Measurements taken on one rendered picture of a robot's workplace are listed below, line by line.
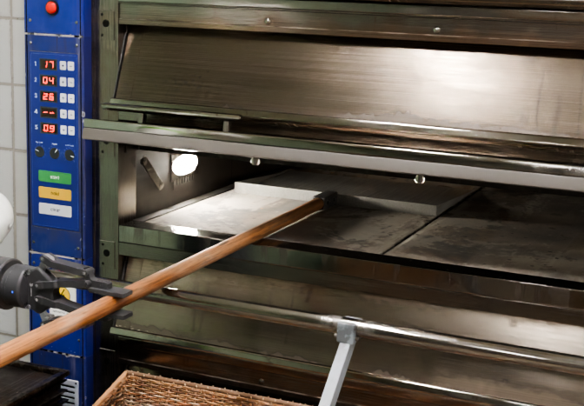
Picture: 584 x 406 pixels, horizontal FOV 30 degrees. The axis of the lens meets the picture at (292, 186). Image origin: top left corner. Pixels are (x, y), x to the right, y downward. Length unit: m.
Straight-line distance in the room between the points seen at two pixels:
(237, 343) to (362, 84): 0.63
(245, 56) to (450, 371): 0.77
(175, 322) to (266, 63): 0.62
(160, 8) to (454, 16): 0.65
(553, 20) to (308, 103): 0.51
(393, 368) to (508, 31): 0.72
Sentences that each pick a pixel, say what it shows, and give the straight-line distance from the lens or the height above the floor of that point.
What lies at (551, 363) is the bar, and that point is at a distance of 1.79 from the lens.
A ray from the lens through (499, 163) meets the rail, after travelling 1.97.
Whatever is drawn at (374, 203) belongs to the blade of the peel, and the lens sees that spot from 2.72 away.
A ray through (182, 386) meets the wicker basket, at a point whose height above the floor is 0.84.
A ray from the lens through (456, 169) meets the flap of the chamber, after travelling 1.99.
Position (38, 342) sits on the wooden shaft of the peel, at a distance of 1.70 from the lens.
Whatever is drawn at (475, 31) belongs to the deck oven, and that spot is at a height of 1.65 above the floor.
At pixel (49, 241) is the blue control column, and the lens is 2.58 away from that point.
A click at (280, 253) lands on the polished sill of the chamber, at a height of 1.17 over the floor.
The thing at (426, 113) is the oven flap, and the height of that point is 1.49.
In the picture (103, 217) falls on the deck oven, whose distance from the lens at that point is 2.52.
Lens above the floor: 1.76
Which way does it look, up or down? 11 degrees down
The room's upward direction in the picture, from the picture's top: 2 degrees clockwise
